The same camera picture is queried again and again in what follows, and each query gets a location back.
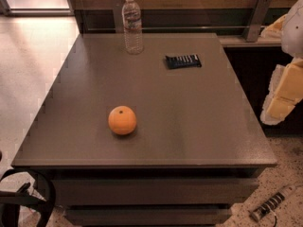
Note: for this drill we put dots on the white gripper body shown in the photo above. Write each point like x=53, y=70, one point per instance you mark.
x=294, y=32

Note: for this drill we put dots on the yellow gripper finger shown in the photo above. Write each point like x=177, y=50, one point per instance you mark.
x=285, y=91
x=274, y=30

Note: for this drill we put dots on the clear plastic water bottle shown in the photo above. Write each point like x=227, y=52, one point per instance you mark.
x=132, y=25

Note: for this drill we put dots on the orange fruit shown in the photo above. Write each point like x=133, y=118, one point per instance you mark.
x=122, y=120

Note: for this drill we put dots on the upper table drawer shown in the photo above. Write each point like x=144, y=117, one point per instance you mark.
x=153, y=191

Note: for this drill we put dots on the black chair base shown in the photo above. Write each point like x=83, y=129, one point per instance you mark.
x=10, y=202

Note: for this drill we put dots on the metal rail bracket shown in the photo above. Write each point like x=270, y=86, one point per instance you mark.
x=251, y=32

